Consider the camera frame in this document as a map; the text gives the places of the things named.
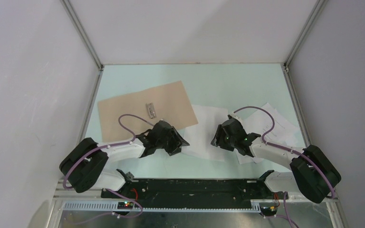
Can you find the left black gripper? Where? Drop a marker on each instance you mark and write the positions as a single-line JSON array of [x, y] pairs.
[[177, 141]]

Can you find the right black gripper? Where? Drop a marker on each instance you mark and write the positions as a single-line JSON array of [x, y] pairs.
[[216, 142]]

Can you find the white paper sheet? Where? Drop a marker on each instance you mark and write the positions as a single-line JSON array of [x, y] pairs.
[[199, 136]]

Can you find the metal folder clip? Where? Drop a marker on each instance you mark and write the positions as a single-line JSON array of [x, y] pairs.
[[151, 110]]

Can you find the brown cardboard folder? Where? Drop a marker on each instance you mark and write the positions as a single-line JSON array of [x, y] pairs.
[[171, 104]]

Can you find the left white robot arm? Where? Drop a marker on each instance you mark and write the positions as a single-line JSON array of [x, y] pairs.
[[88, 164]]

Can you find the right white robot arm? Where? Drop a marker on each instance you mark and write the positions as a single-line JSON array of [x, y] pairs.
[[313, 175]]

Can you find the printed paper sheet stack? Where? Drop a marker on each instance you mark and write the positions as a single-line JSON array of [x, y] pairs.
[[284, 132]]

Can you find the left circuit board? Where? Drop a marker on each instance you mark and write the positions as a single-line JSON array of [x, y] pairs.
[[125, 205]]

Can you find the circuit board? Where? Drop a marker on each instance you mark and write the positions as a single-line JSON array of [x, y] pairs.
[[268, 211], [125, 205]]

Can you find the right circuit board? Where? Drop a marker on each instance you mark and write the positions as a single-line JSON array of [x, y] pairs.
[[268, 211]]

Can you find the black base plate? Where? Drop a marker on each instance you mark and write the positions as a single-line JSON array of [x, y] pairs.
[[198, 193]]

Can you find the aluminium frame rail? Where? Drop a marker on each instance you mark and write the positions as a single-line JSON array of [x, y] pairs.
[[103, 200]]

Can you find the left corner aluminium post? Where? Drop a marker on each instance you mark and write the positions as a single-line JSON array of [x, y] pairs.
[[74, 18]]

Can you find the corner aluminium post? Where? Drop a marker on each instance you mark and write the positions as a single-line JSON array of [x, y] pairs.
[[74, 18], [305, 31]]

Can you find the right corner aluminium post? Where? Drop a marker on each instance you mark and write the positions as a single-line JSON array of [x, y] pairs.
[[305, 31]]

